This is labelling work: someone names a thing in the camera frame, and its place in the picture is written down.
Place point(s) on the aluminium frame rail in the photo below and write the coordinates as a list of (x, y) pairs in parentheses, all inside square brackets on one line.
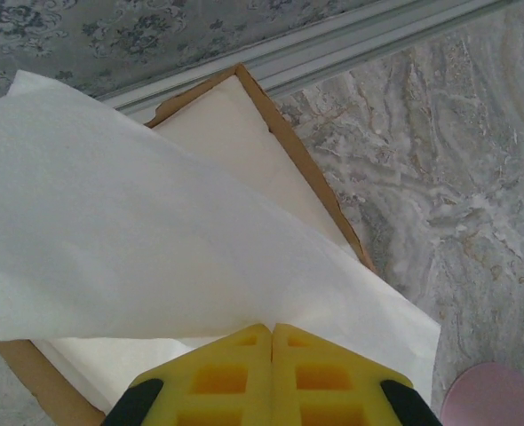
[(333, 55)]

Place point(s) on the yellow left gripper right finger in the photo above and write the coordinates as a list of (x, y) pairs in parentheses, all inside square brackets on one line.
[(328, 381)]

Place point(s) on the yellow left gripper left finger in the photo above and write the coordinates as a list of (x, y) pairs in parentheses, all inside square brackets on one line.
[(217, 381)]

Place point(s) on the white paper napkin stack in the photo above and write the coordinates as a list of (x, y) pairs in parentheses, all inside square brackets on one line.
[(253, 146)]

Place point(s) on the pink straw holder cup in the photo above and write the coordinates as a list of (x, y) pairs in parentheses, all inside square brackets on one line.
[(502, 399)]

